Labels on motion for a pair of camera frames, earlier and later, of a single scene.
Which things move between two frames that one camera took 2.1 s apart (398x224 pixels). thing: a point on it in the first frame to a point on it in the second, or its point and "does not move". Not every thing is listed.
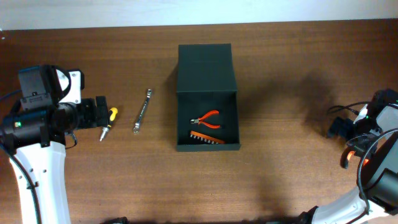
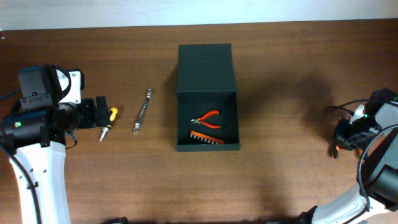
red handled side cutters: x=199 y=121 does not move
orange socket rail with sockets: x=205 y=138 does not move
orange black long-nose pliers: x=349 y=152 to x=336 y=152
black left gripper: x=101 y=111 does not move
